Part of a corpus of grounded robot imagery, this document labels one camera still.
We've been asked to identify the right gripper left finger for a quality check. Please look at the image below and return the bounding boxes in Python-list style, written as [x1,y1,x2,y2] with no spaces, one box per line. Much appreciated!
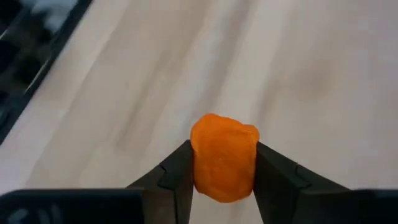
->
[0,139,195,224]

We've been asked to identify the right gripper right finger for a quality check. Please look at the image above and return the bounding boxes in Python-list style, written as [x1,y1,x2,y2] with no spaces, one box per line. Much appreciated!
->
[252,141,398,224]

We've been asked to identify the orange fruit chunk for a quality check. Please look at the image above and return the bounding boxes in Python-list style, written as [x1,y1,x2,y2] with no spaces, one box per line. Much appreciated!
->
[190,113,261,203]

